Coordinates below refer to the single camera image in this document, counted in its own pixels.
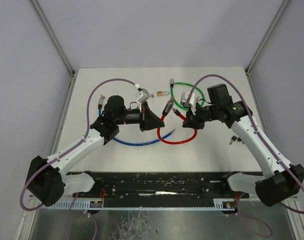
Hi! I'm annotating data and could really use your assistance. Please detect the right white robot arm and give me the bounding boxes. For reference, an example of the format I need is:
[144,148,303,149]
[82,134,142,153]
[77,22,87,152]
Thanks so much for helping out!
[181,84,304,207]

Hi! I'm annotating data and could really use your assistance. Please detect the green cable lock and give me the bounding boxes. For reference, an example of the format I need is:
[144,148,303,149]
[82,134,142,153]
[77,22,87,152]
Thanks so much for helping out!
[169,78,205,111]

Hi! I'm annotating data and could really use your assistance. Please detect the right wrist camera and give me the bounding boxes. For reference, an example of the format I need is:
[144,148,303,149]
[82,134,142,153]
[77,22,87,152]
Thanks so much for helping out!
[180,92,196,114]

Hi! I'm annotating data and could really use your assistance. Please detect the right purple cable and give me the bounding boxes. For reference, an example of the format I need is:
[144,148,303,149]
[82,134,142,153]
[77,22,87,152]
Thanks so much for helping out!
[188,73,304,238]

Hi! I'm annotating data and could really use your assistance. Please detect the black head key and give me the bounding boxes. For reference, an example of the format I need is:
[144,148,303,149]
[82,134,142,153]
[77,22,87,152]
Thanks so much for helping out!
[229,135,242,145]

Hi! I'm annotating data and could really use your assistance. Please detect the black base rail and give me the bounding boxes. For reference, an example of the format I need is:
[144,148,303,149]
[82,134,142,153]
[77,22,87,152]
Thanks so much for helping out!
[71,171,250,210]

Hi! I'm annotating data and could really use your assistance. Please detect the blue cable lock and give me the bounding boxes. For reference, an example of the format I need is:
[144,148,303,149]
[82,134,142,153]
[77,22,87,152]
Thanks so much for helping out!
[97,94,176,146]

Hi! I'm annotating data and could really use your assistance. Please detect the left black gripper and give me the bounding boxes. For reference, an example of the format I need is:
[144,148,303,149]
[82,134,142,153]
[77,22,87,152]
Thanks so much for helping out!
[116,102,166,133]

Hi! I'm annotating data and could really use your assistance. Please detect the red lock keys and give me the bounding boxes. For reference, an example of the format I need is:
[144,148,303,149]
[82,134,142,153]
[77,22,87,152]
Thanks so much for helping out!
[169,96,175,103]

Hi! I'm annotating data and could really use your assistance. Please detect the brass padlock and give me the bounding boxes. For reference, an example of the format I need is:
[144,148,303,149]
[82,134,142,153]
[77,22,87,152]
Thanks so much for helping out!
[157,91,170,97]

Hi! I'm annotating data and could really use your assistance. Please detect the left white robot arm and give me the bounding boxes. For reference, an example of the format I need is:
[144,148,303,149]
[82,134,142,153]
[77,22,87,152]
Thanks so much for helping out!
[24,95,165,207]

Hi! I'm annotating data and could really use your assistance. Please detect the red cable lock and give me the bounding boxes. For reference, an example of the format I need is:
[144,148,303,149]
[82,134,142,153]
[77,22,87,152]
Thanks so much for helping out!
[157,101,198,145]

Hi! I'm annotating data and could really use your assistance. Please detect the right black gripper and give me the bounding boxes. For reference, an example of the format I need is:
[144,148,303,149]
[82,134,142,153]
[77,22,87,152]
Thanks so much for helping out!
[182,101,219,130]

